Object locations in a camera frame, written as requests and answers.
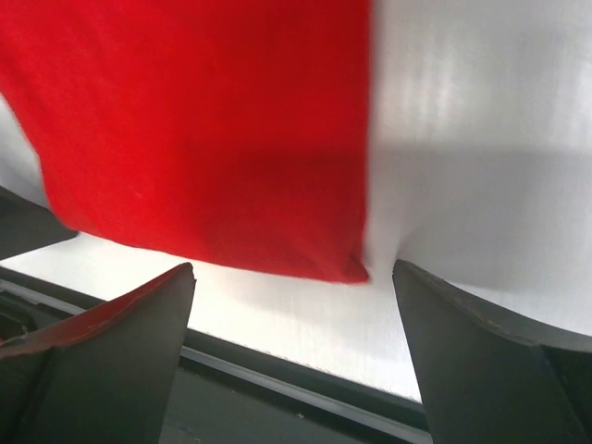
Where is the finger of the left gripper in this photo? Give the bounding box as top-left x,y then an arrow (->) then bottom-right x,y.
0,188 -> 77,260

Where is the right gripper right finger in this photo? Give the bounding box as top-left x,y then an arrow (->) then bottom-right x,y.
392,260 -> 591,443

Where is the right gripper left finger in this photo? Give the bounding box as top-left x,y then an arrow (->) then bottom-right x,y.
1,264 -> 195,443

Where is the red t shirt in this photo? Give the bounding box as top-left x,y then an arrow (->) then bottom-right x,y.
1,1 -> 371,283

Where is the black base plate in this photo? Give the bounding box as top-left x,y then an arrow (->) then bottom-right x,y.
1,270 -> 431,443

